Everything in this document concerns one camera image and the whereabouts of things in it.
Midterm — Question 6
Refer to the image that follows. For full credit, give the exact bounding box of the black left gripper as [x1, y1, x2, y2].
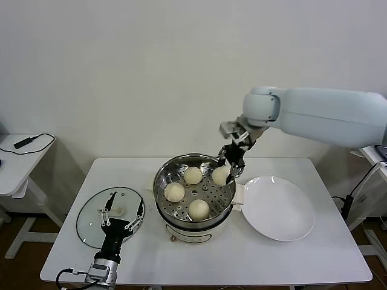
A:
[96, 191, 145, 260]

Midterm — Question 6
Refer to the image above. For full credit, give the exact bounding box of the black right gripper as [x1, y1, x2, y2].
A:
[217, 141, 250, 186]

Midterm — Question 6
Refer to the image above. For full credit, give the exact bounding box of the white pleated steamed baozi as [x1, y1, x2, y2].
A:
[183, 166, 203, 185]
[164, 182, 186, 203]
[188, 199, 210, 221]
[211, 167, 230, 186]

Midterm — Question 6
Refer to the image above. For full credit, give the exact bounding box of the glass lid with white handle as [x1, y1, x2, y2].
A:
[76, 186, 147, 249]

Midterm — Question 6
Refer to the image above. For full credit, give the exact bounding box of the steel perforated steamer basket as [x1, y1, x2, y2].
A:
[152, 153, 238, 225]

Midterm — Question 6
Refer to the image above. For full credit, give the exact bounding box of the white round plate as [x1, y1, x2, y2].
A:
[241, 176, 316, 242]

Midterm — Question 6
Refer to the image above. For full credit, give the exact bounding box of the white electric cooking pot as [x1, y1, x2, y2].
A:
[144, 178, 246, 245]

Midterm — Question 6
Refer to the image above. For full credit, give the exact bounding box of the white side desk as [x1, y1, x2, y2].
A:
[0, 134, 66, 260]

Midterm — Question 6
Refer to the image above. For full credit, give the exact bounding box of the black adapter box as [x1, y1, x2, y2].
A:
[13, 137, 33, 149]

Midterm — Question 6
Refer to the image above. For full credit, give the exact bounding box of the white shelf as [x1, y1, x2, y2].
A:
[344, 144, 387, 263]

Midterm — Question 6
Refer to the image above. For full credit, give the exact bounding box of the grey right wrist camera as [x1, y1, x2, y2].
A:
[219, 120, 247, 140]

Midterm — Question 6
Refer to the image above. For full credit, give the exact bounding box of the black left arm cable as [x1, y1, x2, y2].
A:
[56, 268, 92, 286]

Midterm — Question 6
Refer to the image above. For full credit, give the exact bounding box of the thin black adapter cable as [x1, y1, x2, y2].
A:
[0, 132, 56, 156]

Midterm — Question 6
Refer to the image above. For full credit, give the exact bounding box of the black cable with adapter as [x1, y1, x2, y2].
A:
[331, 195, 355, 217]

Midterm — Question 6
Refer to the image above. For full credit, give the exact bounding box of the white charger cable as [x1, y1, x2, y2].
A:
[350, 162, 387, 197]

